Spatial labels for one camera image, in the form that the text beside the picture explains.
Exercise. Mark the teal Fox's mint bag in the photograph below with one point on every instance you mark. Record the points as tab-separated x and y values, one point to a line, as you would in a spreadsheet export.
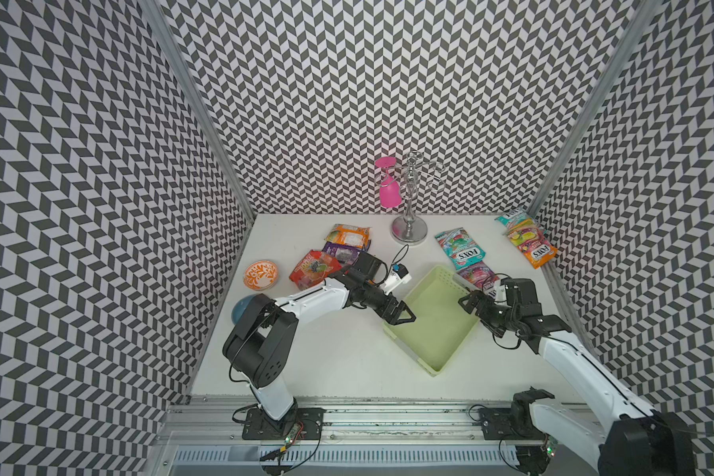
462	250

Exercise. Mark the red 100 candy bag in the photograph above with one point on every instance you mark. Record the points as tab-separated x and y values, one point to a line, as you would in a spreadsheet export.
313	269

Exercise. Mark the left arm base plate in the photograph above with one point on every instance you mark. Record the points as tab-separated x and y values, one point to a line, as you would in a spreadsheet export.
259	426

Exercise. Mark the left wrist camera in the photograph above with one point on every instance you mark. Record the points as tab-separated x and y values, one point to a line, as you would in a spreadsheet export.
397	277

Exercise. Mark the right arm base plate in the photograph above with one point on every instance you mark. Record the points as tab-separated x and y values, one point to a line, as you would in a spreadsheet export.
507	424

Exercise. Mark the teal mint bag in corner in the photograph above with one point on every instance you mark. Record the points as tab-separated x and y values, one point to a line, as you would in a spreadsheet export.
513	218

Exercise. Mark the orange Fox's bag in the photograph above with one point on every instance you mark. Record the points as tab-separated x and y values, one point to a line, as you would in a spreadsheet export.
527	236

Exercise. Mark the aluminium front rail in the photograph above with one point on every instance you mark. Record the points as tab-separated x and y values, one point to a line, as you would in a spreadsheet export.
217	421

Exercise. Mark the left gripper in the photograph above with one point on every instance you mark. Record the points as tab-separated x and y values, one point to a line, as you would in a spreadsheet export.
393	317

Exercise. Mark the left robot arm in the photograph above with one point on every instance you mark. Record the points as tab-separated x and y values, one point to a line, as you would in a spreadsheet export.
260	343

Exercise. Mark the pink purple Fox's berries bag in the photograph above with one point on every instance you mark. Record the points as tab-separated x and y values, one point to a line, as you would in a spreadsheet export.
480	276

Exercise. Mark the orange candy bag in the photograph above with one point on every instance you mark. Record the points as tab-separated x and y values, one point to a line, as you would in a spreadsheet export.
349	235

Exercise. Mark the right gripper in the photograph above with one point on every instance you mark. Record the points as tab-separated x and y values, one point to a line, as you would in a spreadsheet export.
486	300

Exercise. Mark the blue bowl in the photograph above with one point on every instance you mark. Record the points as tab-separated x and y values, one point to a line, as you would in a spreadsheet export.
244	306

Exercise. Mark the pink plastic wine glass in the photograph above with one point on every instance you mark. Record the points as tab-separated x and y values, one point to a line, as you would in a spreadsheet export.
390	187

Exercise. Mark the chrome glass holder stand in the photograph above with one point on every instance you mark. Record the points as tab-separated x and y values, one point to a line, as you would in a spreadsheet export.
409	228

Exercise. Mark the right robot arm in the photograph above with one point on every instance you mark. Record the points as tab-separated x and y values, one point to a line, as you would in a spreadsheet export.
630	437

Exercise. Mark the orange patterned bowl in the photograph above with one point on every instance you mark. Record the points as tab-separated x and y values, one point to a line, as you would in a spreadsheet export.
261	275

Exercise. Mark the light green plastic basket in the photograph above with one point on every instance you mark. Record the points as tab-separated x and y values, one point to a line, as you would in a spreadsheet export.
441	325

